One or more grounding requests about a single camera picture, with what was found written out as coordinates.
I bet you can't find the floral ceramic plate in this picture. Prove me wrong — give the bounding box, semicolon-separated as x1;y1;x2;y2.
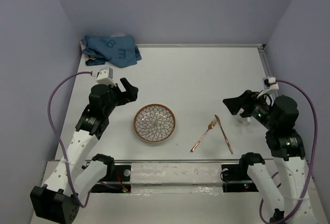
133;104;176;143

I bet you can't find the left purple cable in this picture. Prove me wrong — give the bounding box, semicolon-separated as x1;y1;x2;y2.
47;71;93;209

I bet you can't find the white ceramic mug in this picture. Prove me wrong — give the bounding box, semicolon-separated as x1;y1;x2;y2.
235;108;252;126

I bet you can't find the copper knife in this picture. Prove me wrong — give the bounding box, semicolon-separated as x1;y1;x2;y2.
214;115;234;154

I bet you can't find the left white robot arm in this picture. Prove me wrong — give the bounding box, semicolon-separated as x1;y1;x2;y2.
30;78;138;223

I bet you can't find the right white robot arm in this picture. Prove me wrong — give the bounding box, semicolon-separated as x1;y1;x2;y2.
223;90;318;223

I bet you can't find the white foam front strip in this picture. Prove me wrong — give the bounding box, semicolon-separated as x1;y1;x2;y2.
130;163;223;196

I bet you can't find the blue bear placemat cloth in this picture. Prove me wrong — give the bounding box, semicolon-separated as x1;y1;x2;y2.
80;35;142;68

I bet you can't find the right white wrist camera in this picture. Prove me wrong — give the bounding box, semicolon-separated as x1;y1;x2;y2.
257;77;279;98

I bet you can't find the purple cable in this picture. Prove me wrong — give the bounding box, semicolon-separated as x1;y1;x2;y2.
259;79;318;224
47;71;93;209

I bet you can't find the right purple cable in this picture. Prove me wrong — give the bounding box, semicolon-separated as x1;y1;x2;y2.
259;79;318;224

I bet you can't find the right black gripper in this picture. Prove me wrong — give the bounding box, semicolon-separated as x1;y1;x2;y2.
222;89;277;129

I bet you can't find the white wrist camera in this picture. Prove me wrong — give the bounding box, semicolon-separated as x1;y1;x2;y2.
96;67;116;85
257;77;279;98

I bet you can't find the copper fork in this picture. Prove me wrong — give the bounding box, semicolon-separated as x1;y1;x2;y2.
190;118;217;153

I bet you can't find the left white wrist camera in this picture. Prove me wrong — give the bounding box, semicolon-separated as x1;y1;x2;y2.
96;67;116;85

